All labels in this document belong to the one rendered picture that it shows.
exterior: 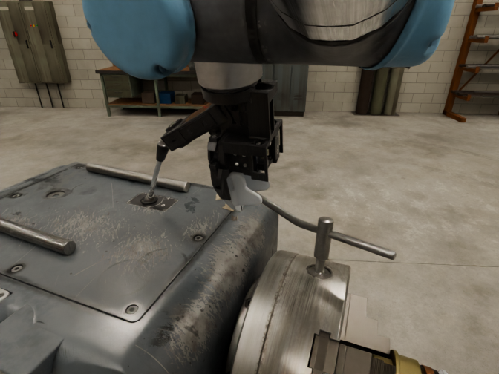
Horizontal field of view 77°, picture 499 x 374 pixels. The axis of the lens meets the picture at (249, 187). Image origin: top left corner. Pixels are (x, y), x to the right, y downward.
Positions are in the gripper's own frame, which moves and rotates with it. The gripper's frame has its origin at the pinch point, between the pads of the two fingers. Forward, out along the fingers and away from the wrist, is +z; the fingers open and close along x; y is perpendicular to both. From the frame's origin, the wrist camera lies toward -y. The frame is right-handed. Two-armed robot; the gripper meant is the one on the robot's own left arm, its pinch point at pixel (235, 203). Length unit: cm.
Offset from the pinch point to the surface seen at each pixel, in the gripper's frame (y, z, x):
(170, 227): -11.6, 5.4, -3.5
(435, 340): 72, 155, 74
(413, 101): 93, 278, 651
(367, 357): 22.5, 8.6, -13.4
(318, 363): 16.9, 8.1, -16.2
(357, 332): 21.7, 21.0, -4.1
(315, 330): 15.8, 6.4, -13.1
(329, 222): 14.9, -0.3, -0.5
